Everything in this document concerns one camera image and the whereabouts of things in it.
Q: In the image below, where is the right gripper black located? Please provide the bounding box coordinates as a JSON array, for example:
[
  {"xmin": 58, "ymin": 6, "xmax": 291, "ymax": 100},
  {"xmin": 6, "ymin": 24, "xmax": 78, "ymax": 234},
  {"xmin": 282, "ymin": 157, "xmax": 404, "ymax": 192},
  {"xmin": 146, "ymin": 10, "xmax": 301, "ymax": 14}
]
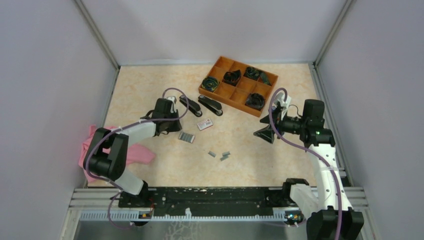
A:
[{"xmin": 253, "ymin": 106, "xmax": 307, "ymax": 144}]

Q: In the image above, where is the tray of staple strips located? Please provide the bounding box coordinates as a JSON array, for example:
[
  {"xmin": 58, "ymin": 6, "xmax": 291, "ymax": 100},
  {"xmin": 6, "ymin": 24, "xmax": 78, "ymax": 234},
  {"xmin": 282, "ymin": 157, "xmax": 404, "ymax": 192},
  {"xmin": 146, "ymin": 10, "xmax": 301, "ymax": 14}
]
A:
[{"xmin": 178, "ymin": 131, "xmax": 196, "ymax": 144}]

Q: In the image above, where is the black stapler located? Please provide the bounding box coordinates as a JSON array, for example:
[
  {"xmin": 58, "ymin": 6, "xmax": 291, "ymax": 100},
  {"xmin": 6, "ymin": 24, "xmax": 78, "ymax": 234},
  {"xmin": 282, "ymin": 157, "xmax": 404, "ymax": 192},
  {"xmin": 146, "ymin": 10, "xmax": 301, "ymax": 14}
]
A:
[
  {"xmin": 179, "ymin": 95, "xmax": 203, "ymax": 118},
  {"xmin": 198, "ymin": 94, "xmax": 223, "ymax": 116}
]

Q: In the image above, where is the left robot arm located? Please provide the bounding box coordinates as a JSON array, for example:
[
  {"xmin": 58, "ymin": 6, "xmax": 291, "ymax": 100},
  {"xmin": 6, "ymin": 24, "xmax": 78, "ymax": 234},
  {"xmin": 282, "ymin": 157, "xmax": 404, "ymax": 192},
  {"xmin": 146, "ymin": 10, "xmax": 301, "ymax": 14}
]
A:
[{"xmin": 83, "ymin": 96, "xmax": 182, "ymax": 207}]

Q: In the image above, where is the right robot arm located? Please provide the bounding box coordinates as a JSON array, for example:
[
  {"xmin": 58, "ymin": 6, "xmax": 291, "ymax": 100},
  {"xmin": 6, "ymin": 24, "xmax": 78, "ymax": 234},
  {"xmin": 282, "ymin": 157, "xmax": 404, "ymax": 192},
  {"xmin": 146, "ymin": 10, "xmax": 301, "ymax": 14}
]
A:
[{"xmin": 254, "ymin": 97, "xmax": 365, "ymax": 240}]

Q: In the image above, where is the black coiled item lower right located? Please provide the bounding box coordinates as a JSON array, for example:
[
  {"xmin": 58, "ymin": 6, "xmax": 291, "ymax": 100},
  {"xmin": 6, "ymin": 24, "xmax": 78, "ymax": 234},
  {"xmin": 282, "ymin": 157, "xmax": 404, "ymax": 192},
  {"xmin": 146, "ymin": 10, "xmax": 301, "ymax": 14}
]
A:
[{"xmin": 245, "ymin": 92, "xmax": 266, "ymax": 111}]

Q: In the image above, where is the pink cloth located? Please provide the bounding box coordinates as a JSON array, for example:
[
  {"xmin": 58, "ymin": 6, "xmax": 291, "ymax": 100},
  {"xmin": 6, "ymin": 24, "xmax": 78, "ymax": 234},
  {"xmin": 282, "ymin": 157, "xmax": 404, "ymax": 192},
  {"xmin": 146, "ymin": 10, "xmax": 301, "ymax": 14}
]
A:
[{"xmin": 78, "ymin": 125, "xmax": 156, "ymax": 182}]

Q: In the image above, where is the red white staple box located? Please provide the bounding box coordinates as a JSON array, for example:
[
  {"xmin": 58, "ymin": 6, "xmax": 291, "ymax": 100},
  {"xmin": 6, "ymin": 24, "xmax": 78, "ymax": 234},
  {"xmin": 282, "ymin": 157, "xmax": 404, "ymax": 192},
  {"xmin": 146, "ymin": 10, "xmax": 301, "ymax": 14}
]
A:
[{"xmin": 197, "ymin": 118, "xmax": 214, "ymax": 131}]

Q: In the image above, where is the dark green flat item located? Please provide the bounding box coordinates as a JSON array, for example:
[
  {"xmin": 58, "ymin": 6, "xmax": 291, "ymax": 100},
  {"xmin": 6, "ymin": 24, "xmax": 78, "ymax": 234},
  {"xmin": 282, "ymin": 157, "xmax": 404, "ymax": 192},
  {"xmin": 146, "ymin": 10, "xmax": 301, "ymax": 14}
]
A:
[{"xmin": 259, "ymin": 71, "xmax": 272, "ymax": 86}]

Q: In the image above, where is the black coiled item upper right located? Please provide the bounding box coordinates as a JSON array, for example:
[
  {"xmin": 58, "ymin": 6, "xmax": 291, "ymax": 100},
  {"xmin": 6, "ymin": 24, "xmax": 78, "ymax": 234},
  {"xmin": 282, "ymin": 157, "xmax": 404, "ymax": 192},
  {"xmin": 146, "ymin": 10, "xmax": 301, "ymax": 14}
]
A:
[{"xmin": 243, "ymin": 66, "xmax": 263, "ymax": 81}]

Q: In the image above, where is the black coiled item blue-green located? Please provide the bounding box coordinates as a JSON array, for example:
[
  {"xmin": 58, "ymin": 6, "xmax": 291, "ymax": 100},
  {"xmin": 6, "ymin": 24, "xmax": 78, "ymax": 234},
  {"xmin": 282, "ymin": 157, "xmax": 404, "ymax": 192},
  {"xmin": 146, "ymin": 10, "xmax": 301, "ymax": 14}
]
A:
[{"xmin": 201, "ymin": 76, "xmax": 220, "ymax": 93}]

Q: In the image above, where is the black coiled item centre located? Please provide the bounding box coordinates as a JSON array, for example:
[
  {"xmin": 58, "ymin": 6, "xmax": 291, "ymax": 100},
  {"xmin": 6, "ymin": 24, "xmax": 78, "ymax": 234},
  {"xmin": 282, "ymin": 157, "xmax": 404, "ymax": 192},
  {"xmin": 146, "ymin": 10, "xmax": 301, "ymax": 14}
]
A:
[{"xmin": 222, "ymin": 69, "xmax": 242, "ymax": 87}]

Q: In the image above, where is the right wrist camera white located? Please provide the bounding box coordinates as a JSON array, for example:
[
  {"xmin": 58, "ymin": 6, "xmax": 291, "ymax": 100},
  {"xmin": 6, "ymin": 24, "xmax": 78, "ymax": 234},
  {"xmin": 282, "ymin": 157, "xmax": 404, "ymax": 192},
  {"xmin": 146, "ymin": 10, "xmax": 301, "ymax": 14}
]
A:
[{"xmin": 273, "ymin": 92, "xmax": 292, "ymax": 117}]

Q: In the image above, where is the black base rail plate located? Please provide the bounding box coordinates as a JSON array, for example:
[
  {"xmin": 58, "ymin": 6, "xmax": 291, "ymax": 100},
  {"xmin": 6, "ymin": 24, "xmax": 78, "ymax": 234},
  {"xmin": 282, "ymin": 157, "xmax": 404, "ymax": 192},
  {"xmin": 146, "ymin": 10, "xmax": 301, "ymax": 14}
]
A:
[{"xmin": 118, "ymin": 187, "xmax": 296, "ymax": 217}]

